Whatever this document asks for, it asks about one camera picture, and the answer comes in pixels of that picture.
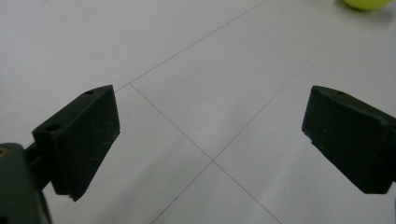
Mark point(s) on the yellow-green tennis ball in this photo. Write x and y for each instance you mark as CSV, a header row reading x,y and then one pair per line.
x,y
367,3

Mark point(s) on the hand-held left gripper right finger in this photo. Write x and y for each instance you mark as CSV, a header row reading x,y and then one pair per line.
x,y
351,137

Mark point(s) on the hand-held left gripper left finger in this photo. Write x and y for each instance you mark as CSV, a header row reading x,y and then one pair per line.
x,y
81,140

